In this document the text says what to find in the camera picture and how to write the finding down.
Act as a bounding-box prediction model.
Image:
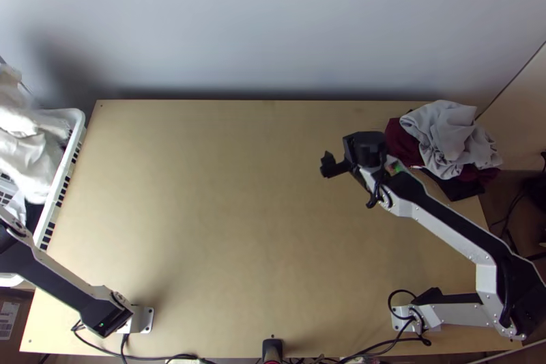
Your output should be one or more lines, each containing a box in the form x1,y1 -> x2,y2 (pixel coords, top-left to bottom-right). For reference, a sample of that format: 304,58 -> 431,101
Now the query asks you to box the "white t-shirt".
0,64 -> 83,208

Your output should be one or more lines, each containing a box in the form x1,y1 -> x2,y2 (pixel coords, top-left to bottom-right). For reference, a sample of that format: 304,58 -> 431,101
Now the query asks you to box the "grey t-shirt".
399,99 -> 505,182

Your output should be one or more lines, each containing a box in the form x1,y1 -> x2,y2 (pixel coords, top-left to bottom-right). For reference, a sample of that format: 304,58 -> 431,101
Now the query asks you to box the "maroon garment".
384,116 -> 501,188

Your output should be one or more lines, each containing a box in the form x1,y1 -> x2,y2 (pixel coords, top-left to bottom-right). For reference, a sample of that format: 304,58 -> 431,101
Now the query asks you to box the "dark garment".
438,175 -> 488,203

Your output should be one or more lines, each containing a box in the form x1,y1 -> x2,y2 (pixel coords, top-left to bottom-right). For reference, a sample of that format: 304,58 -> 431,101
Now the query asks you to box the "white laundry basket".
0,107 -> 87,289

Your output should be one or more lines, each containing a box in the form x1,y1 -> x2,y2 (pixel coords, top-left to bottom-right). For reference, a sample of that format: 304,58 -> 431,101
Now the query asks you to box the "cardboard box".
0,288 -> 37,344

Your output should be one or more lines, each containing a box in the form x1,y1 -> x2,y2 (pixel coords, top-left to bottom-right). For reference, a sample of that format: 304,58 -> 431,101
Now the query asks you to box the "black cable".
386,288 -> 433,347
365,173 -> 390,210
70,319 -> 130,360

